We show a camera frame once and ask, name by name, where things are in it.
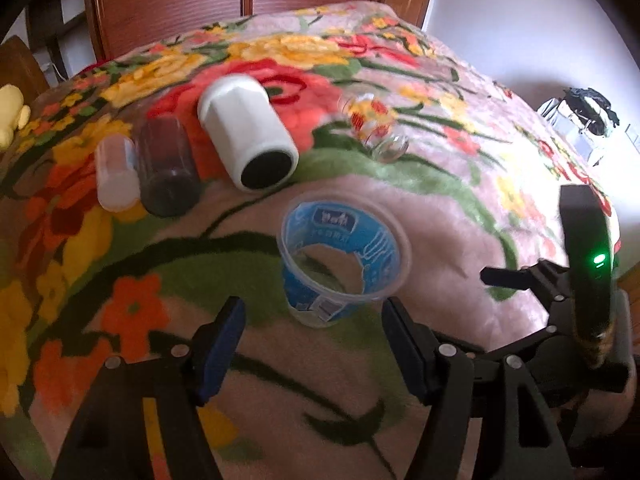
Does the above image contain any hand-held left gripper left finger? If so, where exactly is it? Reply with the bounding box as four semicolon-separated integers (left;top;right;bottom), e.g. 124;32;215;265
52;296;246;480

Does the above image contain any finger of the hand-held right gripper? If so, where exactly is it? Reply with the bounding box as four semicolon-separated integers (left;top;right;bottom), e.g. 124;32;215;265
480;259;576;333
470;329;553;361

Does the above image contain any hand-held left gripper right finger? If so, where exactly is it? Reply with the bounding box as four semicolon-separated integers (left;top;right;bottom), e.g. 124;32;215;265
382;297;576;480

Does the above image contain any blue label clear plastic cup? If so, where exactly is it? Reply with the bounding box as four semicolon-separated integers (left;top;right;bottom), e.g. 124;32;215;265
279;191;412;329

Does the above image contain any dark brown translucent cup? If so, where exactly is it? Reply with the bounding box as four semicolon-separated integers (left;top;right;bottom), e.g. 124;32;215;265
134;116;203;218

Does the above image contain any clear glass cup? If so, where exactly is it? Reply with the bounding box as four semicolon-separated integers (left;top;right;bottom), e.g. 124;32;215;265
337;94;410;163

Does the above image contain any small frosted plastic cup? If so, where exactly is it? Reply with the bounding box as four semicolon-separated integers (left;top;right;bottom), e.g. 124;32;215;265
95;135;142;212

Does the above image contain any white ceramic cup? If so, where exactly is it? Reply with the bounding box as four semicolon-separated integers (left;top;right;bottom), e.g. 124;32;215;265
196;74;300;193

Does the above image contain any floral printed blanket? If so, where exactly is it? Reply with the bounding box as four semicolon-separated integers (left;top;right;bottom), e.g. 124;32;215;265
0;0;623;480

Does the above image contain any chair with dark clothes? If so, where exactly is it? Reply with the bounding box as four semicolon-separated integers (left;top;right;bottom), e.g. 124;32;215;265
537;92;640;167

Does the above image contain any black cloth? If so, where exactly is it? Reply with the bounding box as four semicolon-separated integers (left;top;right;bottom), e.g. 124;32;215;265
562;87;621;137

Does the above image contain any yellow plush toy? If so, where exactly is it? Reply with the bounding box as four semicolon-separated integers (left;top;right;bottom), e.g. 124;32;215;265
0;85;32;150

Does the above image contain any brown wooden nightstand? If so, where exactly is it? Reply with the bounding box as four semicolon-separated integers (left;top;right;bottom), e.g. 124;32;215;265
0;37;51;106

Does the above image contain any wooden headboard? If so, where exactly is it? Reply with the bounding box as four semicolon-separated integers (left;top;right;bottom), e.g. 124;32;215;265
82;0;441;61

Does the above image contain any dark wooden chair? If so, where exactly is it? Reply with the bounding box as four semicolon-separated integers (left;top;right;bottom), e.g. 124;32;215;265
25;0;96;81

